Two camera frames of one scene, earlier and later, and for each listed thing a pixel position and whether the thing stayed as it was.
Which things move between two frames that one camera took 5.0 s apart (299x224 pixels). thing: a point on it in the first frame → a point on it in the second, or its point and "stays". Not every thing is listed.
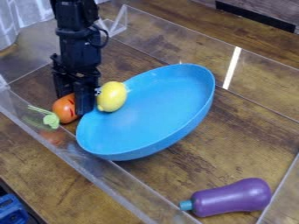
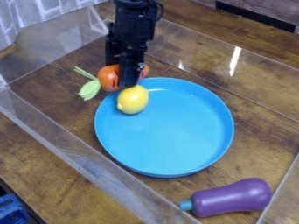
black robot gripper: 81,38 → 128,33
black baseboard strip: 255,17 stays
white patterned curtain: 21,13 stays
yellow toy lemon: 111,97 → 133,99
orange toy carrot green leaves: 63,111 → 107,81
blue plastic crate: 13,213 stays
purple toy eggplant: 244,195 stays
